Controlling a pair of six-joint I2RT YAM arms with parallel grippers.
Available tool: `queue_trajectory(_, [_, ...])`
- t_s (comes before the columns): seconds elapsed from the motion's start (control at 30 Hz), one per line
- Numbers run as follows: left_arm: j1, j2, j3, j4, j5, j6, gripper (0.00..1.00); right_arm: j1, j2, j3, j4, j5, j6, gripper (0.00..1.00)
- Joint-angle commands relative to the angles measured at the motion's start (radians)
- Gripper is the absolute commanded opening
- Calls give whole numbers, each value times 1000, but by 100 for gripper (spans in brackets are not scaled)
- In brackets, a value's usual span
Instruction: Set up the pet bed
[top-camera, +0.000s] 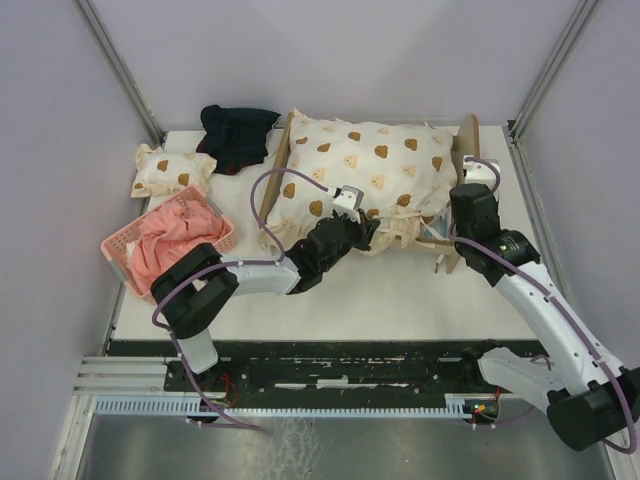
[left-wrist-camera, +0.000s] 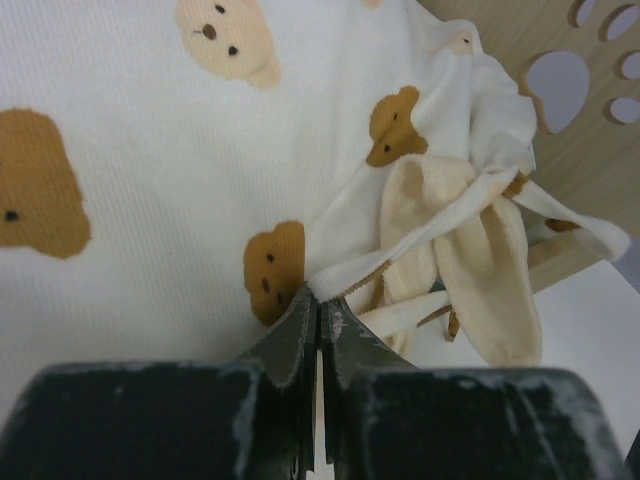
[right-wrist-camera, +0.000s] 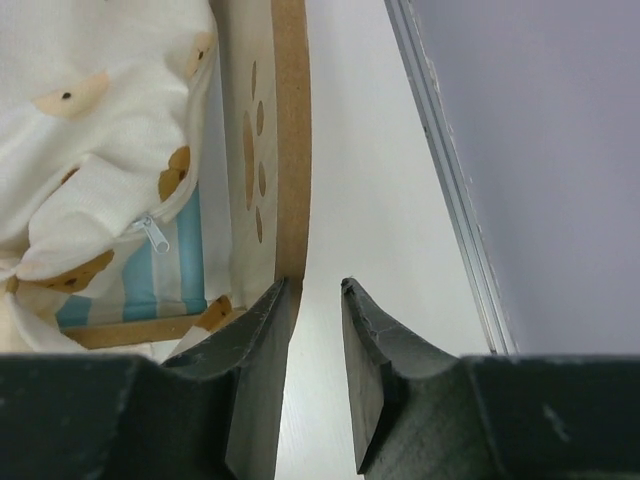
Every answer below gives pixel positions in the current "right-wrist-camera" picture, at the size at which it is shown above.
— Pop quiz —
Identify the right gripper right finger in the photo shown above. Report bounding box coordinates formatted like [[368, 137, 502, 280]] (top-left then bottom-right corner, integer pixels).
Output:
[[341, 278, 639, 479]]

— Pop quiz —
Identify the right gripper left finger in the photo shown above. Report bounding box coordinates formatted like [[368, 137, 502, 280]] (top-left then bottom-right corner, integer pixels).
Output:
[[1, 280, 291, 479]]

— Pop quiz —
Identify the wooden pet bed frame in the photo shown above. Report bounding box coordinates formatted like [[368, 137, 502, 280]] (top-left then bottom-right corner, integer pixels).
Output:
[[61, 1, 311, 350]]

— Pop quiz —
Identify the large bear print cushion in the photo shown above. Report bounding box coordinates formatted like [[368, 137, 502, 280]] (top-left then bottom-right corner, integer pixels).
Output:
[[1, 1, 218, 353]]

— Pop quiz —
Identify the blue striped mattress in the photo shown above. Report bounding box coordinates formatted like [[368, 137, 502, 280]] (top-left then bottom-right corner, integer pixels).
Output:
[[56, 190, 207, 328]]

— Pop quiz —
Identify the right aluminium frame post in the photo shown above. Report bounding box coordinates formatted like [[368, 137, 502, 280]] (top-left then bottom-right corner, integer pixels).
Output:
[[384, 0, 517, 354]]

